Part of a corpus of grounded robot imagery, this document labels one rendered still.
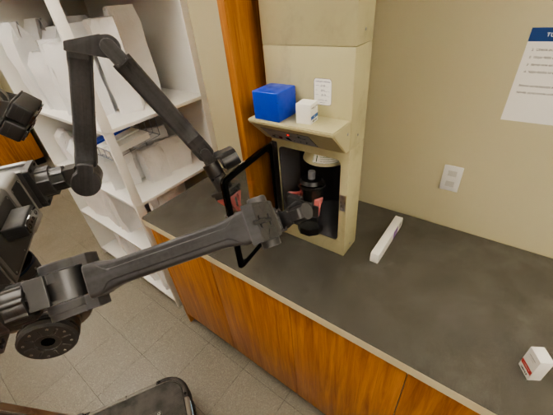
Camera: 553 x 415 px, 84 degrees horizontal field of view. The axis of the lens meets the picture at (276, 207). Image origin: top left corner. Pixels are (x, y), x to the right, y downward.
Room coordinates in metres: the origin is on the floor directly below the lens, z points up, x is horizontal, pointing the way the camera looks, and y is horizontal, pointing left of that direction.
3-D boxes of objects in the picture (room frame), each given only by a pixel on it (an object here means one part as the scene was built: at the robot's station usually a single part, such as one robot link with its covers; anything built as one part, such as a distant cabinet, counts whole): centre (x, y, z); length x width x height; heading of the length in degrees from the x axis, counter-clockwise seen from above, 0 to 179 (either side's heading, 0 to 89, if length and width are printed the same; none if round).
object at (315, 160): (1.06, -0.21, 1.34); 0.18 x 0.18 x 0.05
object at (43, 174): (0.82, 0.65, 1.45); 0.09 x 0.08 x 0.12; 21
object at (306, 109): (0.92, -0.12, 1.54); 0.05 x 0.05 x 0.06; 56
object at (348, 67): (1.09, -0.21, 1.33); 0.32 x 0.25 x 0.77; 50
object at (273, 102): (1.00, -0.03, 1.56); 0.10 x 0.10 x 0.09; 50
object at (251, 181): (0.95, 0.08, 1.19); 0.30 x 0.01 x 0.40; 146
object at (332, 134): (0.95, -0.09, 1.46); 0.32 x 0.11 x 0.10; 50
